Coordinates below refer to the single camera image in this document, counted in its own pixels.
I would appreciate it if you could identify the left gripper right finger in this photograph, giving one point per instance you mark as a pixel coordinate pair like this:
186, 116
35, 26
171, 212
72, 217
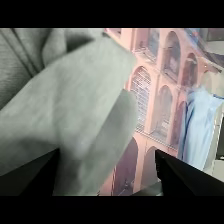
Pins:
186, 181

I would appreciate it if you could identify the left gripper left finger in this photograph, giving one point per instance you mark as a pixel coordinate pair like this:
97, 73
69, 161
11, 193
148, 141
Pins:
26, 180

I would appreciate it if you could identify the beige garment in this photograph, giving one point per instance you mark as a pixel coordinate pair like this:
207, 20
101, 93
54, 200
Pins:
76, 100

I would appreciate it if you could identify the blue garment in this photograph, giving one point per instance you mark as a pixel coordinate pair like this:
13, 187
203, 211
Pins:
200, 130

